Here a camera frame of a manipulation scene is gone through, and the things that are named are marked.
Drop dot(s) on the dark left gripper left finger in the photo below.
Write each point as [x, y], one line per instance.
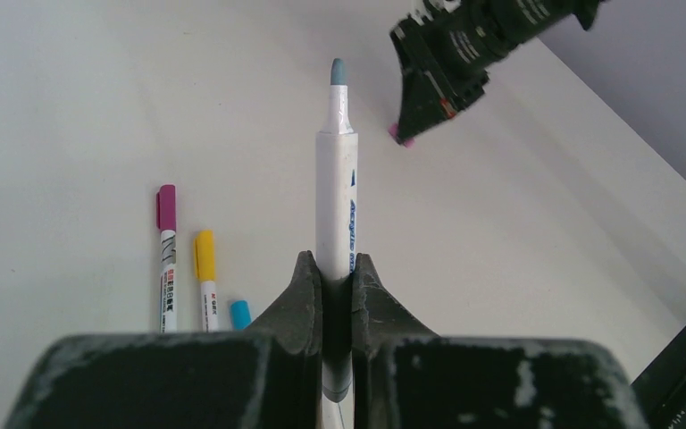
[267, 375]

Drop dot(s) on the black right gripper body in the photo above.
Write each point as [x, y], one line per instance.
[456, 42]

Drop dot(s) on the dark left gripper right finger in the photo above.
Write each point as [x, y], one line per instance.
[407, 376]

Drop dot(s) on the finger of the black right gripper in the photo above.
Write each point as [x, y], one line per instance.
[427, 100]

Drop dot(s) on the blue pen cap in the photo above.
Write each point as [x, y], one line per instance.
[240, 316]

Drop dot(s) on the grey white pen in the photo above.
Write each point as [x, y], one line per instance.
[336, 162]

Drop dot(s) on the yellow pen cap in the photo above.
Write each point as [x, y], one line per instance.
[205, 261]

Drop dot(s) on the green white pen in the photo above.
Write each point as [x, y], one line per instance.
[168, 306]

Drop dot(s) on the magenta pen cap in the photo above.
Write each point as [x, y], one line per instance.
[165, 202]

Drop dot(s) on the brown white pen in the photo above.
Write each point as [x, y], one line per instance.
[209, 306]

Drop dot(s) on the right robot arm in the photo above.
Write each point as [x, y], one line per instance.
[513, 22]

